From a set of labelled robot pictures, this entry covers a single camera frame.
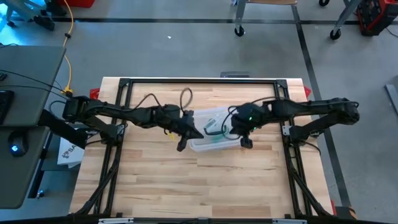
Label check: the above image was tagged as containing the person's foot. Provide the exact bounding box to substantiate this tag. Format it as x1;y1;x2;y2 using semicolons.
33;15;57;31
46;0;68;17

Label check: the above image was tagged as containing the black diagonal beam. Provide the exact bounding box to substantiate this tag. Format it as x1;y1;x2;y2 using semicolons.
37;108;88;149

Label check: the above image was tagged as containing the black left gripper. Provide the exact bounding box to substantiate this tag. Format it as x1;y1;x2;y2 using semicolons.
161;104;205;153

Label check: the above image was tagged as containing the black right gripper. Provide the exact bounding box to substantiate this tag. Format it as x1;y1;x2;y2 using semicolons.
229;102;266;149

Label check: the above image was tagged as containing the black right camera cable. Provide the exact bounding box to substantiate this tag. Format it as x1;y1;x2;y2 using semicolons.
220;96;280;141

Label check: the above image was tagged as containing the black computer mouse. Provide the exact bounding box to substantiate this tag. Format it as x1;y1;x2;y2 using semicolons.
7;129;29;158

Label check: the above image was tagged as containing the black keyboard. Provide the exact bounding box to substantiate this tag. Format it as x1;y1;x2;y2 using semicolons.
0;90;16;125

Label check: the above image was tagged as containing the white printed paper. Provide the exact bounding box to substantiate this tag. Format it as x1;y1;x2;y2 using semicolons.
57;136;85;169

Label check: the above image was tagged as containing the yellow cable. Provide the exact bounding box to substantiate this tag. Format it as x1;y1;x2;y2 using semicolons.
61;0;76;96

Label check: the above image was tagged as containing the grey cart leg with caster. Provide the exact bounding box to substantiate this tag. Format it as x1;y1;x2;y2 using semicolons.
234;0;249;37

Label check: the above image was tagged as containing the grey chair base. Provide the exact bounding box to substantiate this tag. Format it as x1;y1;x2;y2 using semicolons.
4;0;47;28

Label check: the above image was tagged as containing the white metal bracket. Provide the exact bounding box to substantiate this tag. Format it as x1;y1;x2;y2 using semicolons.
98;217;134;224
272;218;308;224

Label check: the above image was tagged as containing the dark grey block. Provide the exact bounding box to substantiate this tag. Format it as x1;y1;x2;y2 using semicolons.
220;71;251;78

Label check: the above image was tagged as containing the clear plastic lidded container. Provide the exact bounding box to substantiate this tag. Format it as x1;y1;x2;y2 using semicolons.
188;107;250;153

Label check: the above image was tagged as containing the black and orange box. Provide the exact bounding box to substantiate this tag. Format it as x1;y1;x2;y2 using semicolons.
331;200;358;220

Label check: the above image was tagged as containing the grey metal bar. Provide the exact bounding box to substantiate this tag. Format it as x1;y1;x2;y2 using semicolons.
385;83;398;116

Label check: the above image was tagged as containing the thin black desk cable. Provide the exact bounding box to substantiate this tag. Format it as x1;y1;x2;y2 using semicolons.
0;70;74;99

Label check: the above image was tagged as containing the black left camera cable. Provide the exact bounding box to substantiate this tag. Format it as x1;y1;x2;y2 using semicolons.
179;87;194;112

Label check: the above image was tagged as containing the black camera cable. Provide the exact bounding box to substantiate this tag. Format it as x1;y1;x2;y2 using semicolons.
220;96;280;141
179;87;194;112

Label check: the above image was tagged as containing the clear lid with black handle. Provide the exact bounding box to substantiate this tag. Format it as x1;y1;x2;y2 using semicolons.
190;108;246;150

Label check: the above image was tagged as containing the red and black toolbox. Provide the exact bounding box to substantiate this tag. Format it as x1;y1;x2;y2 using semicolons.
356;0;398;37

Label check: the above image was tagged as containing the grey table leg with caster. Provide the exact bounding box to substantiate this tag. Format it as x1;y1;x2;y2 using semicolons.
329;0;364;40

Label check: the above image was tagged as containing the red crate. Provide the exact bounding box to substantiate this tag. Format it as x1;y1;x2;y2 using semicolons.
49;0;96;9

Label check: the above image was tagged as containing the grey desk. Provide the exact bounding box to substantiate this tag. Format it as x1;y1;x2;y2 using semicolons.
0;45;67;210

